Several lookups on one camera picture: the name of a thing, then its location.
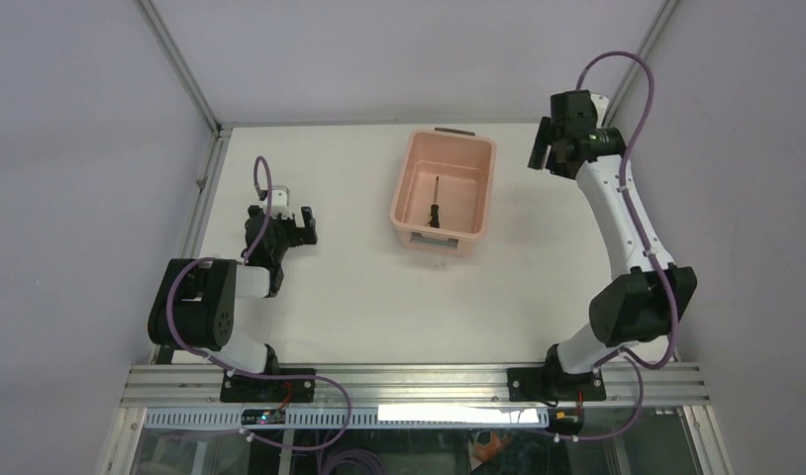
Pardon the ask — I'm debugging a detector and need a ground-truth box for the aluminium front rail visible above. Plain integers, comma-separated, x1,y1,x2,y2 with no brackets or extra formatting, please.
120,362,712,408

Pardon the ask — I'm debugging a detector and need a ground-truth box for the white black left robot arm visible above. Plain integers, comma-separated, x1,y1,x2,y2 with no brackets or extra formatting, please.
147,205,318,375

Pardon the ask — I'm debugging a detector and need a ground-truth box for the aluminium right frame post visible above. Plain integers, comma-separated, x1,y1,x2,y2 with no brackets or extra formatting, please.
600,0,681,123

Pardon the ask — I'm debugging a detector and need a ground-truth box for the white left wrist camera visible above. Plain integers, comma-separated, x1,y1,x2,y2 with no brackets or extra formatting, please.
267,185,294,220

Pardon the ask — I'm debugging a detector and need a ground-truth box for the aluminium left frame post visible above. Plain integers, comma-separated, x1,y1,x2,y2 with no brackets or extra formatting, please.
134,0,222,137

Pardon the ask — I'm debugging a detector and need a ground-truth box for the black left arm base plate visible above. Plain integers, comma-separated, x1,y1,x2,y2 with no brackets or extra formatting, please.
219,367,316,404

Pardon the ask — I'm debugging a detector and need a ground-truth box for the white slotted cable duct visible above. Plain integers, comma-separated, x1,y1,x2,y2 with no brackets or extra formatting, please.
145,404,549,431

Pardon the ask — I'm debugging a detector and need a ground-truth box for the aluminium frame post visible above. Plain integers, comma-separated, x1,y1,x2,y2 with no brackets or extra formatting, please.
600,0,681,123
134,0,222,137

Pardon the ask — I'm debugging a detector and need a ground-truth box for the pink plastic bin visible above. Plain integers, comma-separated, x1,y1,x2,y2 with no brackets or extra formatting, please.
389,128,497,257

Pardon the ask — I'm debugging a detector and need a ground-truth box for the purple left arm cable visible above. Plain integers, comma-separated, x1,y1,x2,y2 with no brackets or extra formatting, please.
165,155,353,452

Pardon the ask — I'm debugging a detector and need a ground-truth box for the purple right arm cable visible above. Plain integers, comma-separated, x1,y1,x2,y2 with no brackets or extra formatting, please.
534,50,681,441

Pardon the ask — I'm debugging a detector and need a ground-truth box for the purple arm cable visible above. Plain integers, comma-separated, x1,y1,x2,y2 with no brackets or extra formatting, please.
165,155,353,452
534,50,681,441

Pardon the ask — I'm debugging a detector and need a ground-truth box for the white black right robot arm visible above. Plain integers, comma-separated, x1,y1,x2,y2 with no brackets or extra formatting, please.
528,90,697,399

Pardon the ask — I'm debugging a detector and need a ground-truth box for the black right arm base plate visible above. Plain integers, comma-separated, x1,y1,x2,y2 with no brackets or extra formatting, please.
506,366,607,404

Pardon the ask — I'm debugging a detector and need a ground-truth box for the black yellow screwdriver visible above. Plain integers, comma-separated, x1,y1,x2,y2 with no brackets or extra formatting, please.
428,176,441,229

